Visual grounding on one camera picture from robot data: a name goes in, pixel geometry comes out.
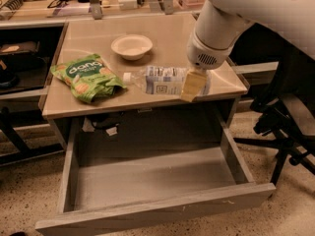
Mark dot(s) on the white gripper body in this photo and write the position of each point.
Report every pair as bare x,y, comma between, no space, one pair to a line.
204,55

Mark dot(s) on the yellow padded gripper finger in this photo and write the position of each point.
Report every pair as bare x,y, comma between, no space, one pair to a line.
194,82

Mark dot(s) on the clear plastic water bottle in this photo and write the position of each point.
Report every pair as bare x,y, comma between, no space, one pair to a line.
157,79

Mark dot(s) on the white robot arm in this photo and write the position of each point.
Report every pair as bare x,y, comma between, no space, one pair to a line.
222,22

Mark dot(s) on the grey cabinet with tan top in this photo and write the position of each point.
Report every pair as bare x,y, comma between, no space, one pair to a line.
141,63

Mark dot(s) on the open grey top drawer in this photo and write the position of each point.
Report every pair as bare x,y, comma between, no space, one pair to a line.
162,166

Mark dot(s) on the white paper bowl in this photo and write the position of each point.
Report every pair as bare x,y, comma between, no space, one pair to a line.
131,46

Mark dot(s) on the black office chair base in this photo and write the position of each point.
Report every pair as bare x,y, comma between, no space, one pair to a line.
293,125

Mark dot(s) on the green snack chip bag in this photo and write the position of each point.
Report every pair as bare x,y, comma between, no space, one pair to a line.
88,78

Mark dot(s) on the long background workbench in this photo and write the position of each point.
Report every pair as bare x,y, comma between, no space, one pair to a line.
44,13

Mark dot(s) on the black coiled spring tool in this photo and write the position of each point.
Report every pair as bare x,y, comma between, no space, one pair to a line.
10,7

